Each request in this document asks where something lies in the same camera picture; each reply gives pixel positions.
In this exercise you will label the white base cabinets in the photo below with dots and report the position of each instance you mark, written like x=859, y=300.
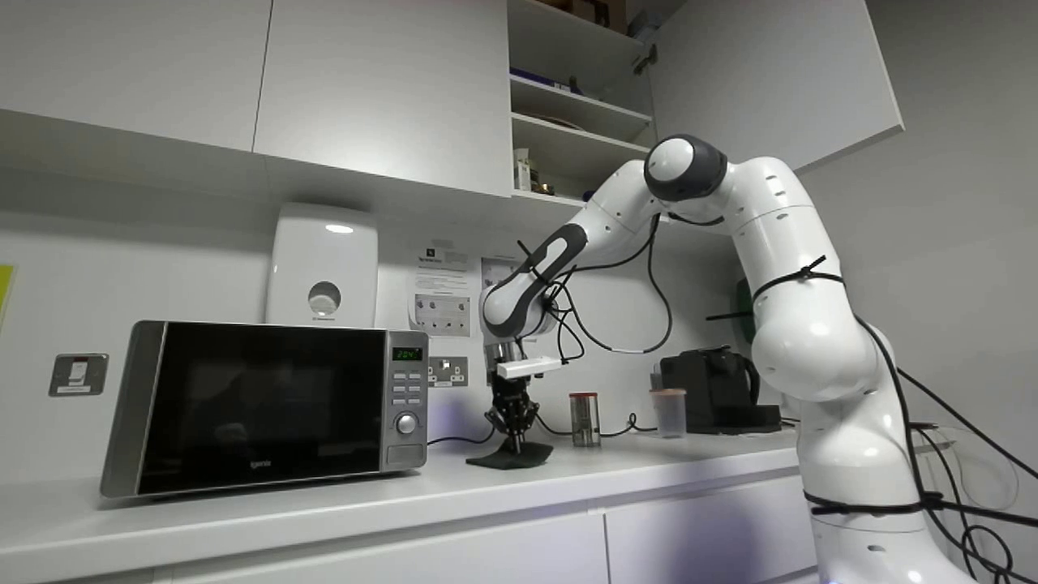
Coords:
x=487, y=554

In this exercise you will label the black coffee machine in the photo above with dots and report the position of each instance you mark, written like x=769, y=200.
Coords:
x=714, y=390

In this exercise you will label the white wall dispenser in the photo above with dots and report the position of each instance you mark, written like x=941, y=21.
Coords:
x=323, y=264

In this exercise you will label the white open shelf cabinet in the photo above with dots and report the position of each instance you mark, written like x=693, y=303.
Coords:
x=573, y=109

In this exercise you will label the yellow wall sticker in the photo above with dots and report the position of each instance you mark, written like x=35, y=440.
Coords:
x=5, y=293

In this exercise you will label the white wall cabinet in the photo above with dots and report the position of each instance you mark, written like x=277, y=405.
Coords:
x=378, y=86
x=132, y=68

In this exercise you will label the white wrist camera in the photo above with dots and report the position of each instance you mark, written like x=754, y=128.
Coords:
x=527, y=369

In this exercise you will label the small metal can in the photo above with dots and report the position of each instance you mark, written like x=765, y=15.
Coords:
x=584, y=421

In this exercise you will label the metal wall socket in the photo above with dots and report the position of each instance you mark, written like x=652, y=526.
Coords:
x=448, y=370

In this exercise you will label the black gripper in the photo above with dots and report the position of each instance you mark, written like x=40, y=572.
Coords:
x=516, y=393

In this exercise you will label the silver black microwave oven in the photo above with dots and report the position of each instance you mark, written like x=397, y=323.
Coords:
x=262, y=406

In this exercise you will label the small white bottle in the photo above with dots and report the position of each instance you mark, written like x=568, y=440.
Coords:
x=523, y=171

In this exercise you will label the dark green towel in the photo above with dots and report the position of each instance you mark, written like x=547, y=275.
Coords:
x=506, y=456

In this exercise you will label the translucent plastic cup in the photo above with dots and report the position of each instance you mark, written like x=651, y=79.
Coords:
x=669, y=415

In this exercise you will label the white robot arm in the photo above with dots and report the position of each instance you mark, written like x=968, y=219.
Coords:
x=813, y=346

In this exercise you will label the white open cabinet door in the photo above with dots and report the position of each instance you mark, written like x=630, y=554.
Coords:
x=766, y=76

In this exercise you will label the metal wall switch plate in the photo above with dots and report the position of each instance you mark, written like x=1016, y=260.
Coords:
x=78, y=375

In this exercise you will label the small wall label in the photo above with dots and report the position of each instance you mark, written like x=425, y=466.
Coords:
x=446, y=259

